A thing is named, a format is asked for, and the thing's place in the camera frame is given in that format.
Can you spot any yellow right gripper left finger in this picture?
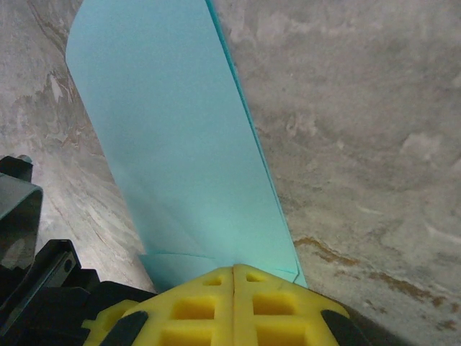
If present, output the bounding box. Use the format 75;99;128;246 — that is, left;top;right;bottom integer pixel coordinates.
81;265;236;346

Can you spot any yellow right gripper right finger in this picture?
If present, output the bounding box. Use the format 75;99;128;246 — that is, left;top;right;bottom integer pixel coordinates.
233;263;364;346

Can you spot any light blue paper sheet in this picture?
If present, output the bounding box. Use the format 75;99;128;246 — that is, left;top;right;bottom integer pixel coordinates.
64;0;309;290

